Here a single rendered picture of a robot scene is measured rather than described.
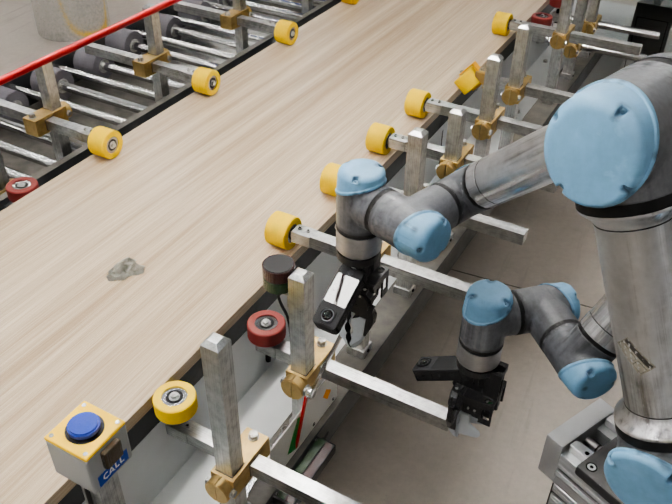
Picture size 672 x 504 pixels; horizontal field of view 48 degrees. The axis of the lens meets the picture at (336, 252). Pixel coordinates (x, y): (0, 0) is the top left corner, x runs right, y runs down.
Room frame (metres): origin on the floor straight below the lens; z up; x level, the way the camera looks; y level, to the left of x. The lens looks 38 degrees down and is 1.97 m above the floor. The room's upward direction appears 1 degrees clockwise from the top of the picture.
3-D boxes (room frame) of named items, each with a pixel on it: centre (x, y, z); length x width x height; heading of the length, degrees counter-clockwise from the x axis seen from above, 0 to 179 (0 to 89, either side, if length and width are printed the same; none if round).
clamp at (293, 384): (1.08, 0.05, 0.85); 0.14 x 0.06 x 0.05; 151
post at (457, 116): (1.72, -0.30, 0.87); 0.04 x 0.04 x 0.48; 61
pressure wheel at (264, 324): (1.15, 0.14, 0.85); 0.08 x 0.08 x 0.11
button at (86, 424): (0.61, 0.31, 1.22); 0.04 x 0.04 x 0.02
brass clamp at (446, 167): (1.74, -0.31, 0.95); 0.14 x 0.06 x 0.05; 151
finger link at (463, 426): (0.92, -0.24, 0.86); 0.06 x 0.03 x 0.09; 61
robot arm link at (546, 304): (0.94, -0.35, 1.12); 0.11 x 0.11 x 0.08; 15
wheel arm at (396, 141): (1.74, -0.33, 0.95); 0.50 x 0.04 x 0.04; 61
